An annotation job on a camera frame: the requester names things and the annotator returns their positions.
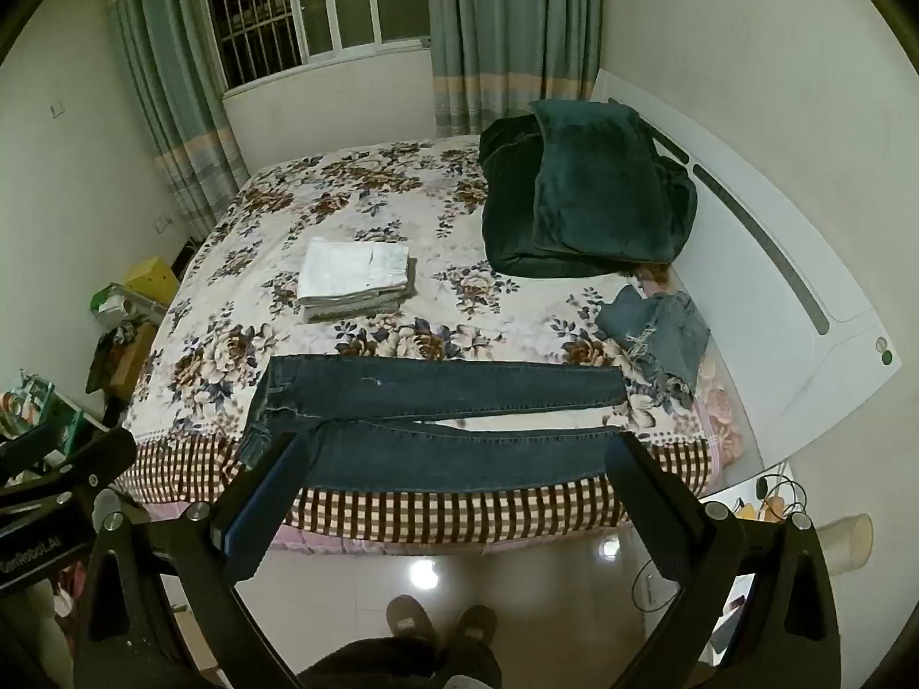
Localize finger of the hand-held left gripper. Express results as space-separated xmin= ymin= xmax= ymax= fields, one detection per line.
xmin=0 ymin=420 xmax=60 ymax=482
xmin=0 ymin=427 xmax=139 ymax=518

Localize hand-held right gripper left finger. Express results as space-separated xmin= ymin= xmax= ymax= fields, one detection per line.
xmin=72 ymin=432 xmax=313 ymax=689

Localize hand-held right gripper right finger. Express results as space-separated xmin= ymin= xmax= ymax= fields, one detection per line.
xmin=605 ymin=432 xmax=843 ymax=689

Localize dark blue jeans pants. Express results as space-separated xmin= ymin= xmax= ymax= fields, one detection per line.
xmin=235 ymin=354 xmax=627 ymax=495

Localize folded grey pants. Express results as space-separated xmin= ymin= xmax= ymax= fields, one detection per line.
xmin=302 ymin=258 xmax=419 ymax=324

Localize folded white pants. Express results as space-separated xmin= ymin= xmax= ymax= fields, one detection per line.
xmin=296 ymin=237 xmax=412 ymax=306

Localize colourful printed packet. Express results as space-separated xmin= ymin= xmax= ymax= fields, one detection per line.
xmin=0 ymin=369 xmax=83 ymax=446

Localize green and white box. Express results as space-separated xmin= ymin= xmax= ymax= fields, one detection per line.
xmin=90 ymin=283 xmax=155 ymax=331

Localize blue frayed denim shorts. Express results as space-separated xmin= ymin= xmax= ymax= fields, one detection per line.
xmin=596 ymin=285 xmax=712 ymax=392

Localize person's left slipper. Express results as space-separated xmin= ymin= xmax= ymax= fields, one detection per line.
xmin=385 ymin=594 xmax=437 ymax=645

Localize person's slipper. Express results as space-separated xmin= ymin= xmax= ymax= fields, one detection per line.
xmin=385 ymin=594 xmax=437 ymax=645
xmin=455 ymin=604 xmax=499 ymax=651

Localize yellow box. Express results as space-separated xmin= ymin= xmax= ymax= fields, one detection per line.
xmin=125 ymin=256 xmax=180 ymax=306

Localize beige cup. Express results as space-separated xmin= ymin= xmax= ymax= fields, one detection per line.
xmin=814 ymin=513 xmax=875 ymax=575

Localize person's dark trousers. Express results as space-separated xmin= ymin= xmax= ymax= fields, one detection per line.
xmin=298 ymin=635 xmax=504 ymax=689

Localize person's right slipper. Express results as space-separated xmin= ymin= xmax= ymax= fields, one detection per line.
xmin=455 ymin=604 xmax=499 ymax=651

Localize white bed headboard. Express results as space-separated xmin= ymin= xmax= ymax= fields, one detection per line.
xmin=589 ymin=68 xmax=902 ymax=467

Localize dark green plush blanket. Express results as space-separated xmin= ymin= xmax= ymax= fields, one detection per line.
xmin=477 ymin=115 xmax=699 ymax=280

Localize dark green plush pillow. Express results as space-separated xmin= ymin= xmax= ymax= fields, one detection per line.
xmin=530 ymin=99 xmax=665 ymax=260

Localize floral bed sheet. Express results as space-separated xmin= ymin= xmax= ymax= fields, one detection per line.
xmin=118 ymin=136 xmax=762 ymax=553

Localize grey-green striped curtain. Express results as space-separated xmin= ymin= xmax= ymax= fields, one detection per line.
xmin=104 ymin=0 xmax=249 ymax=238
xmin=425 ymin=0 xmax=604 ymax=137

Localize barred window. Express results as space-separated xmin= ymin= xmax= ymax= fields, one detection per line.
xmin=194 ymin=0 xmax=432 ymax=98

